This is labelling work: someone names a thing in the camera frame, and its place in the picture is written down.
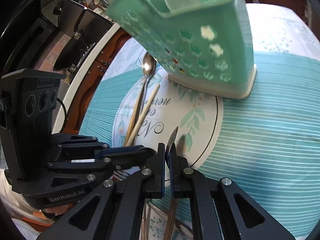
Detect dark steel spoon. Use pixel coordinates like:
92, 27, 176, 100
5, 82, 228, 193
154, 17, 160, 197
164, 126, 178, 240

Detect pale chopstick red tip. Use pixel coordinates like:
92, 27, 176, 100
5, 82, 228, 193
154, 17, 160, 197
125, 83, 161, 146

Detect teal striped tablecloth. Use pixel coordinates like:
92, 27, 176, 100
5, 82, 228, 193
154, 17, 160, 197
79, 3, 320, 240

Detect large steel spoon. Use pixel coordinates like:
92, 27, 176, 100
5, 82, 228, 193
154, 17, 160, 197
137, 53, 156, 115

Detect green perforated utensil holder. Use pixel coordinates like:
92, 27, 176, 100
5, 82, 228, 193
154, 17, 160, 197
107, 0, 257, 99

